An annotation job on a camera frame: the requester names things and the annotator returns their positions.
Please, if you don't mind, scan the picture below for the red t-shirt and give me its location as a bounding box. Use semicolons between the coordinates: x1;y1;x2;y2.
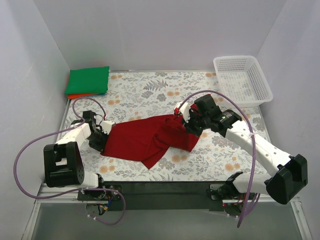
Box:
101;114;199;169

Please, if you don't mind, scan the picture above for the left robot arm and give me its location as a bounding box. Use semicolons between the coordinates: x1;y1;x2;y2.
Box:
43;110;116;189

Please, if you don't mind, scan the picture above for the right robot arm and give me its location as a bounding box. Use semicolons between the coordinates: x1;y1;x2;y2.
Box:
174;91;308;205

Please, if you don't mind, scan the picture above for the teal folded t-shirt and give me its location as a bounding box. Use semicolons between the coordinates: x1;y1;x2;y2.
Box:
90;93;106;97

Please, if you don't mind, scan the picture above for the orange folded t-shirt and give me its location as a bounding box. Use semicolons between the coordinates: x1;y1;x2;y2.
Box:
67;93;95;100

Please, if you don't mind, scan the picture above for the white plastic basket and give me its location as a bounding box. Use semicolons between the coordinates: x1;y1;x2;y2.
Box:
213;55;273;108

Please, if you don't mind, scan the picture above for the floral patterned table mat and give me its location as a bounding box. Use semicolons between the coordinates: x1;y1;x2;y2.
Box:
63;72;266;181

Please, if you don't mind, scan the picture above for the green folded t-shirt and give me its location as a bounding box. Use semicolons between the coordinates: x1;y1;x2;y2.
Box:
64;66;110;95

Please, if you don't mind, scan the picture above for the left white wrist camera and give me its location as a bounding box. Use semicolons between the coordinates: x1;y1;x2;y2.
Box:
99;120;116;135

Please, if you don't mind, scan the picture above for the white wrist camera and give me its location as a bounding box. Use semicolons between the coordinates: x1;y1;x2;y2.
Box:
173;101;191;123
99;120;116;135

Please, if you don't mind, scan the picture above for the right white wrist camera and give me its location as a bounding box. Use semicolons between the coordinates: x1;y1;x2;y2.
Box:
173;101;191;123

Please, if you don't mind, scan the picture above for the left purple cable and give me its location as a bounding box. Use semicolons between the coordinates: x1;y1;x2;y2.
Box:
13;97;126;225

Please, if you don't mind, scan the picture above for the purple cable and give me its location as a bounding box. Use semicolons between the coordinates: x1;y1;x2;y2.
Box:
177;89;261;229
13;97;126;225

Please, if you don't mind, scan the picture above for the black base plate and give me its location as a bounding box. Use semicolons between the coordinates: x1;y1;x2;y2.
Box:
76;181;257;212

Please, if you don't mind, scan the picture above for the aluminium rail frame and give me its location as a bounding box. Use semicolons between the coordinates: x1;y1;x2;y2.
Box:
23;186;312;240

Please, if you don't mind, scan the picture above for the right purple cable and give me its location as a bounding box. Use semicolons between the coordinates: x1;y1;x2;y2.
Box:
177;89;261;229

